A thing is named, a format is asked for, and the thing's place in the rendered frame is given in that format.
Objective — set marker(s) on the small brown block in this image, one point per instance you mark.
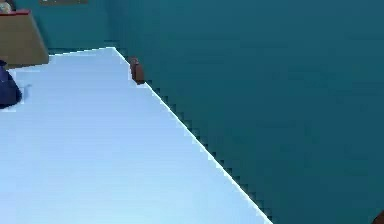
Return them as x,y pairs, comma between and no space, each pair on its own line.
137,70

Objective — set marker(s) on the dark blue round object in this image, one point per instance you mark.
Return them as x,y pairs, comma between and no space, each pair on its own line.
7,89

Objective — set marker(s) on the tan cabinet with red top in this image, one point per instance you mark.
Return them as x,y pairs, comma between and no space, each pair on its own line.
20,40

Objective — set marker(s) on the pale round object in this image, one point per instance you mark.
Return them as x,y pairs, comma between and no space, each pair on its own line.
4,7

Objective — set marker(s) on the brown rounded object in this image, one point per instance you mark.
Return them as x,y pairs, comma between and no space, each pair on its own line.
380,218

